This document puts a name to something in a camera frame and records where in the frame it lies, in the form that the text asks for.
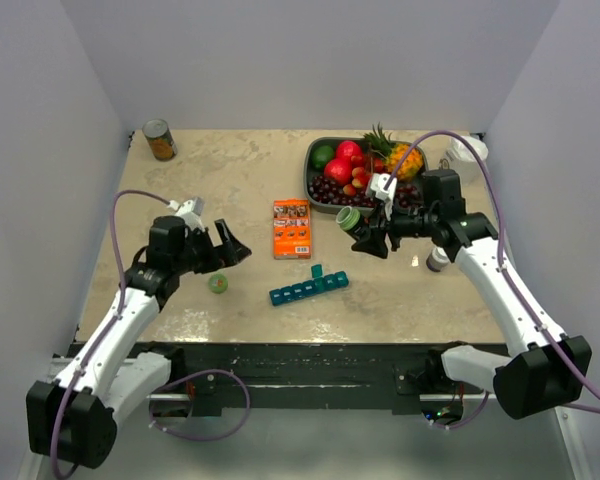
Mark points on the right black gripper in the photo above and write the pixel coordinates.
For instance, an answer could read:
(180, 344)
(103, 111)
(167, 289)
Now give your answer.
(376, 244)

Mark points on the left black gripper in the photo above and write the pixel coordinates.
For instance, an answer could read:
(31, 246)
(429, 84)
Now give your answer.
(228, 254)

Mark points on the green black pill bottle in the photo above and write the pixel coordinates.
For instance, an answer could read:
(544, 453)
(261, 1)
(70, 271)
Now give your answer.
(352, 222)

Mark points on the green bottle cap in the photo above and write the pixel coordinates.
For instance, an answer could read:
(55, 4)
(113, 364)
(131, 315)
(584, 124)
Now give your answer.
(218, 283)

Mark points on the teal weekly pill organizer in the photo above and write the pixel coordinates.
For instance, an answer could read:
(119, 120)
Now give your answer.
(319, 283)

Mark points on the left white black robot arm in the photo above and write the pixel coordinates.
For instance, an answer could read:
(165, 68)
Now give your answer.
(76, 416)

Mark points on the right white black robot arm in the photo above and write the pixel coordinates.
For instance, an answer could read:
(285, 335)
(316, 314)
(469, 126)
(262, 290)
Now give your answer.
(543, 367)

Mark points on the purple grape bunch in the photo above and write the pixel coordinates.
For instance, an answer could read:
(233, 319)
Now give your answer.
(327, 191)

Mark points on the gray fruit tray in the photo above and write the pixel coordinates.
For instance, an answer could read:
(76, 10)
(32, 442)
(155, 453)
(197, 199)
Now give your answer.
(311, 173)

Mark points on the orange cardboard box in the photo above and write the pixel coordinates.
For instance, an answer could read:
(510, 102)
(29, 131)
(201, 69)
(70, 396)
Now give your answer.
(292, 234)

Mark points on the lower red apple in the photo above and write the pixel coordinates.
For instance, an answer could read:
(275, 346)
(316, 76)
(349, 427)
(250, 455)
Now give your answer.
(339, 170)

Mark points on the red apple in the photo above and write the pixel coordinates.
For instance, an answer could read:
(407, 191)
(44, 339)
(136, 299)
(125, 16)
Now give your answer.
(339, 170)
(348, 149)

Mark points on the white purple pill bottle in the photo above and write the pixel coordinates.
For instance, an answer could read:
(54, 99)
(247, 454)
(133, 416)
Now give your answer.
(437, 260)

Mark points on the toy pineapple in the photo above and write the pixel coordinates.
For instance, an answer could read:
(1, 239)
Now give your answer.
(386, 155)

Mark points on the upper red apple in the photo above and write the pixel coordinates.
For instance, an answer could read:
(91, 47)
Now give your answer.
(348, 149)

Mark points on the green lime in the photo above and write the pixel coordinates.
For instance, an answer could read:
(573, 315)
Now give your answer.
(321, 156)

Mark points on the white paper towel roll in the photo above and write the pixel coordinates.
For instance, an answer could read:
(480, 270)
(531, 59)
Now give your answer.
(458, 157)

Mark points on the tin can with fruit label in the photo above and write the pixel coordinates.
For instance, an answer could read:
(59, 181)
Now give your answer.
(159, 139)

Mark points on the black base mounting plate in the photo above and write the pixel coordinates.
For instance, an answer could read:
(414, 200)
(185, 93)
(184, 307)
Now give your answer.
(323, 376)

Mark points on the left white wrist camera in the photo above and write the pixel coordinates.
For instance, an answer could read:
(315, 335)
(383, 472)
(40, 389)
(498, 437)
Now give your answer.
(190, 211)

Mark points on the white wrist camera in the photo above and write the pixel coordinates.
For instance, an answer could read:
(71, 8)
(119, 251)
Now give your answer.
(190, 211)
(382, 187)

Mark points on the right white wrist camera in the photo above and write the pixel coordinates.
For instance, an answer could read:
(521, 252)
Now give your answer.
(382, 187)

